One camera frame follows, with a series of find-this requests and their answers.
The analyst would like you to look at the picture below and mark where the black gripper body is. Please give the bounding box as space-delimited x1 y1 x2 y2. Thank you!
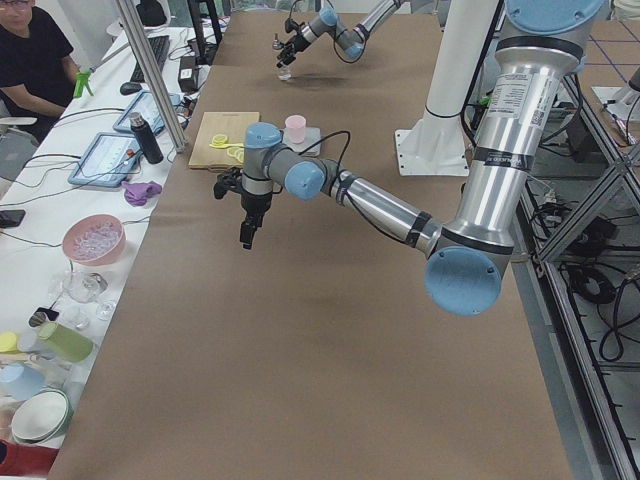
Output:
285 34 310 65
239 192 273 250

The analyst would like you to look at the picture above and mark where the glass sauce bottle metal spout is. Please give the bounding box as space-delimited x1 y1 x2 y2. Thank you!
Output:
272 34 292 81

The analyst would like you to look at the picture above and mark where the pink plastic cup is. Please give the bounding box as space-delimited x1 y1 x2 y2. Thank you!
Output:
285 114 307 144

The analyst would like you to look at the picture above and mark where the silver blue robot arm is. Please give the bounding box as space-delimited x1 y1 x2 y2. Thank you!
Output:
272 0 404 68
236 1 601 315

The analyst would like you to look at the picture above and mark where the silver kitchen scale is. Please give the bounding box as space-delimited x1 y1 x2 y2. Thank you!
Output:
282 126 321 157

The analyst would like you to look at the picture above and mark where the green cup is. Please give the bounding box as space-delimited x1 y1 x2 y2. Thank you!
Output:
37 322 94 363

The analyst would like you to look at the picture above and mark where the yellow cup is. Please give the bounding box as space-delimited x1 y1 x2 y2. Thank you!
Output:
0 331 20 354

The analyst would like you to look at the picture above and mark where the light blue cup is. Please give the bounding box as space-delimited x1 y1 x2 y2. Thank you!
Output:
1 363 45 401

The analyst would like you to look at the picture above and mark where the yellow plastic knife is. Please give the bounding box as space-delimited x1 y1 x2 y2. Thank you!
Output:
209 142 244 149

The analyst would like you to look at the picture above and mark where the bamboo cutting board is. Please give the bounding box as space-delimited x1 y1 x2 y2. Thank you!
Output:
188 112 260 170

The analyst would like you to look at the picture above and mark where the black thermos bottle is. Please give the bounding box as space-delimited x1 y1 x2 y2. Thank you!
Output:
129 111 164 164

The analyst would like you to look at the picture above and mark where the purple cloth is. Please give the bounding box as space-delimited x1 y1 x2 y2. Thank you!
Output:
121 181 162 206

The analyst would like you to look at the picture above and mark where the black keyboard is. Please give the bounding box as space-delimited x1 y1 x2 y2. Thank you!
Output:
129 34 172 84

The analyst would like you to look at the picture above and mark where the blue teach pendant tablet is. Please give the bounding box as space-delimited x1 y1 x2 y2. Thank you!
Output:
112 90 164 134
67 132 141 188

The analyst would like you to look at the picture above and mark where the pink bowl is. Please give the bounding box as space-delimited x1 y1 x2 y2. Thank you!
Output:
62 214 126 266

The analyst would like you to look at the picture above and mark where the black computer mouse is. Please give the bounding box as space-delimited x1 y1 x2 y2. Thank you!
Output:
119 82 142 96

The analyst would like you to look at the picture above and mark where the seated person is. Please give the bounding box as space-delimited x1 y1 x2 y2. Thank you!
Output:
1 1 79 142

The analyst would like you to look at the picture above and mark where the white green bowl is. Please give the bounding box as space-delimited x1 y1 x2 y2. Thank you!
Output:
11 389 74 444

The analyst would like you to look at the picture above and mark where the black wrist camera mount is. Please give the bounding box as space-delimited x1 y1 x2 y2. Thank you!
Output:
213 167 243 200
284 17 304 34

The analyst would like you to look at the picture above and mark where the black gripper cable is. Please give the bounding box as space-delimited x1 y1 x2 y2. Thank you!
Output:
299 129 352 176

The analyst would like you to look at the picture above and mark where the aluminium frame post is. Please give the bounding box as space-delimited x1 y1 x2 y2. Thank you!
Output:
116 0 187 153

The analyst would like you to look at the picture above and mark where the white pedestal column base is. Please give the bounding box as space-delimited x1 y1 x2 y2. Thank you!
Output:
396 0 501 177

